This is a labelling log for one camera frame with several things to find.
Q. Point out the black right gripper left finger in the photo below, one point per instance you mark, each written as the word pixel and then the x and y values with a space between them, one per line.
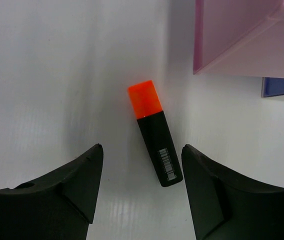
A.
pixel 59 205

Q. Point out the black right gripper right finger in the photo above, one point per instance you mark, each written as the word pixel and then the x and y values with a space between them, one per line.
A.
pixel 227 205

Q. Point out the orange highlighter marker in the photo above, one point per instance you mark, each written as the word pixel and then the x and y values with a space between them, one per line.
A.
pixel 155 132

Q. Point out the pink drawer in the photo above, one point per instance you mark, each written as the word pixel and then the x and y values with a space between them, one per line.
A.
pixel 239 37

